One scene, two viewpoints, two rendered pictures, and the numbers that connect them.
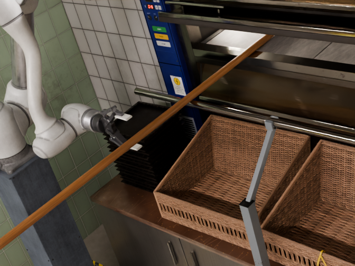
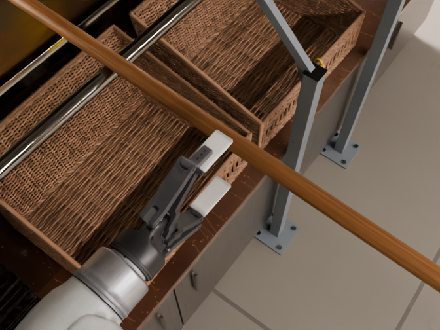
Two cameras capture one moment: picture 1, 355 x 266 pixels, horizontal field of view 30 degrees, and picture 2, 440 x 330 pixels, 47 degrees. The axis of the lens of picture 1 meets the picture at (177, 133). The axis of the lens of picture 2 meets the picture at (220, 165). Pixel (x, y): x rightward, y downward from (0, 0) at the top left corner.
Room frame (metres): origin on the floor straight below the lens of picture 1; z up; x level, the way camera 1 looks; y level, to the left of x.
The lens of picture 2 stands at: (2.26, 0.54, 1.86)
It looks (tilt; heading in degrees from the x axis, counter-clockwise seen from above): 60 degrees down; 256
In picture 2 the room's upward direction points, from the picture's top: straight up
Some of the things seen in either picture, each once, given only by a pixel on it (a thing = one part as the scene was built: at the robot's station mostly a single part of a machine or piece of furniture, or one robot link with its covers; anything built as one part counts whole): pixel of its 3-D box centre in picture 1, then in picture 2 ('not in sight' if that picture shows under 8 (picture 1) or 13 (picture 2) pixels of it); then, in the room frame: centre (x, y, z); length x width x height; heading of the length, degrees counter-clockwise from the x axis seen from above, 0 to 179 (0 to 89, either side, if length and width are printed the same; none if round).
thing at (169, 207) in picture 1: (233, 178); (118, 162); (2.36, -0.18, 0.72); 0.56 x 0.49 x 0.28; 40
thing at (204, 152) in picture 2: (117, 111); (196, 158); (2.21, 0.19, 1.28); 0.05 x 0.01 x 0.03; 38
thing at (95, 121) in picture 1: (106, 124); (150, 240); (2.30, 0.26, 1.19); 0.09 x 0.07 x 0.08; 38
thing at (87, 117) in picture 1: (94, 121); (113, 280); (2.35, 0.30, 1.19); 0.09 x 0.06 x 0.09; 128
